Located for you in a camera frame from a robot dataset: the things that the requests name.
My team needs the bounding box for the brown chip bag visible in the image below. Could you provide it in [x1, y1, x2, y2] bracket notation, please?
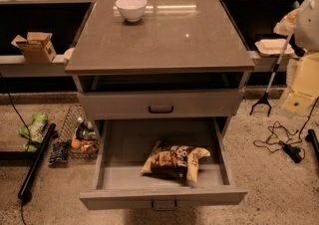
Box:
[141, 140, 210, 184]

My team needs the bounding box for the wire basket with groceries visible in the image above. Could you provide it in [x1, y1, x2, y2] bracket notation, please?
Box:
[58, 106, 99, 159]

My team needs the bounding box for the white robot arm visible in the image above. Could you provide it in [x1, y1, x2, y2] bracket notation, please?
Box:
[273, 0, 319, 52]

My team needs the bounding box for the white ceramic bowl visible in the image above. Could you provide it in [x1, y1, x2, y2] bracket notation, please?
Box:
[116, 0, 148, 22]

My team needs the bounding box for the white takeout container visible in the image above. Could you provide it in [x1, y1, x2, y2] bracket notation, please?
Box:
[255, 39, 286, 57]

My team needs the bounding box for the black cable left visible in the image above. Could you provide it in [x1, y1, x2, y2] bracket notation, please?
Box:
[0, 73, 33, 147]

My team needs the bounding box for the black tube left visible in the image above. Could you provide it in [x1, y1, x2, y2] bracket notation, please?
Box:
[18, 123, 56, 202]

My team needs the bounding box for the green snack bag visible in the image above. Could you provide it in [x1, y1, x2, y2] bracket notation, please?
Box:
[18, 112, 48, 152]

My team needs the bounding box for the black power adapter with cable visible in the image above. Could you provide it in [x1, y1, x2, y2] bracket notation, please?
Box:
[253, 100, 318, 163]

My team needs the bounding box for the cardboard box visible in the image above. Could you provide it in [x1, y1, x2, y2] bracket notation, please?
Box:
[11, 32, 56, 65]

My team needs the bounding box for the black tube right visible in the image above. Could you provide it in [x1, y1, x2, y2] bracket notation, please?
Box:
[305, 129, 319, 161]

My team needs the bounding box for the closed grey drawer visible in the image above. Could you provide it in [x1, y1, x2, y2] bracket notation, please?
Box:
[78, 90, 244, 120]

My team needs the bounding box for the blue snack bag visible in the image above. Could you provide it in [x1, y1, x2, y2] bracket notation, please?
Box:
[48, 143, 68, 165]

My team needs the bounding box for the open grey drawer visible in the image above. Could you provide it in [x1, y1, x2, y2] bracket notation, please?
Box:
[80, 118, 247, 211]

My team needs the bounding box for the grey drawer cabinet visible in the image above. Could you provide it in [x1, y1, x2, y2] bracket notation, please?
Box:
[66, 0, 254, 130]

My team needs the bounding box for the yellow plastic item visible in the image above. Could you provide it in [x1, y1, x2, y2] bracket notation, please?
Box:
[281, 53, 319, 113]

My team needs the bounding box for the black tube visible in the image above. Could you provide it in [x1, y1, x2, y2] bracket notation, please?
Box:
[305, 129, 319, 161]
[18, 123, 56, 202]

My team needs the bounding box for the reacher grabber tool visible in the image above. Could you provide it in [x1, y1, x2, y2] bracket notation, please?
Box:
[249, 34, 292, 115]

